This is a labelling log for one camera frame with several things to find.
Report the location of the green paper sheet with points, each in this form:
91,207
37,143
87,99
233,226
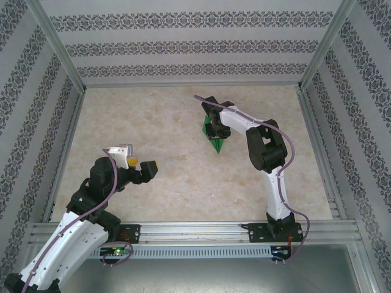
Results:
218,146

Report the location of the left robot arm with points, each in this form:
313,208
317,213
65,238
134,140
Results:
70,247

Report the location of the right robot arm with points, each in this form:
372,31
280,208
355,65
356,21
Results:
267,149

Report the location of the controller board green light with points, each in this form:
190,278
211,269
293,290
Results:
113,251

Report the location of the controller board blue light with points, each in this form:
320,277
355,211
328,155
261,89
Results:
281,251

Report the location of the aluminium back rail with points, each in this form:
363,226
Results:
189,84

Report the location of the aluminium side rail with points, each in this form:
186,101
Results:
320,137
64,137

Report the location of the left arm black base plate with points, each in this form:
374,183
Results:
131,233

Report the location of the aluminium mounting rail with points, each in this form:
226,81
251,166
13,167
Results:
189,232

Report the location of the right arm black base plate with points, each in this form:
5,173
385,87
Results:
255,233

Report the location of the aluminium frame post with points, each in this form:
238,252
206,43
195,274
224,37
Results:
58,49
323,49

